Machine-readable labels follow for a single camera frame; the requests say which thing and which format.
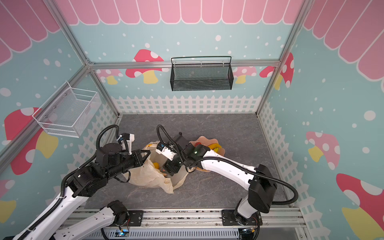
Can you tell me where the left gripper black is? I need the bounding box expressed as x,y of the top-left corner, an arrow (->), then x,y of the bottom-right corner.
105,149 -> 151,181

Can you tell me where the banana print plastic bag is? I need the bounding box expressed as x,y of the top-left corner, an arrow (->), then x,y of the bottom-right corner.
123,141 -> 188,194

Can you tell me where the large yellow banana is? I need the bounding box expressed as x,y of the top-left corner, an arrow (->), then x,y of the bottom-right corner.
209,143 -> 222,153

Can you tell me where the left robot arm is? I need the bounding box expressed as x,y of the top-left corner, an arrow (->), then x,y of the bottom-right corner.
8,125 -> 151,240

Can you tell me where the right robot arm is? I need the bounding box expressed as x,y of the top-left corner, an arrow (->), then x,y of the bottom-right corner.
156,125 -> 299,226

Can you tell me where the pink wavy fruit plate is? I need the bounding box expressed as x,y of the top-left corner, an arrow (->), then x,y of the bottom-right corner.
190,136 -> 226,156

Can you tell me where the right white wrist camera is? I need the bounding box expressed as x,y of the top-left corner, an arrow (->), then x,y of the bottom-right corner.
156,143 -> 176,161

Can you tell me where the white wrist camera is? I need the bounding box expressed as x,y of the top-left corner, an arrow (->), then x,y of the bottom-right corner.
156,143 -> 176,161
118,133 -> 135,155

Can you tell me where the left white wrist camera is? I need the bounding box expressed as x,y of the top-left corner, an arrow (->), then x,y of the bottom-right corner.
118,133 -> 135,155

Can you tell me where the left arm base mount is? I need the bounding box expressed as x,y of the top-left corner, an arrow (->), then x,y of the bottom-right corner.
117,210 -> 144,227

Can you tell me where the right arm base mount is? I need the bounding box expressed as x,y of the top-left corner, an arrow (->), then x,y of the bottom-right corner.
222,209 -> 263,227

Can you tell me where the black wire mesh basket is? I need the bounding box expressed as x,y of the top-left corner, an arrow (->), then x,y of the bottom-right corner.
170,56 -> 234,92

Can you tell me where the white wire mesh basket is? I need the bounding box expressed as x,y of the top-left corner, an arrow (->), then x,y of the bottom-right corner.
32,82 -> 102,138

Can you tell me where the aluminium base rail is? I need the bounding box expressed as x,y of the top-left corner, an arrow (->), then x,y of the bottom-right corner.
56,206 -> 307,240

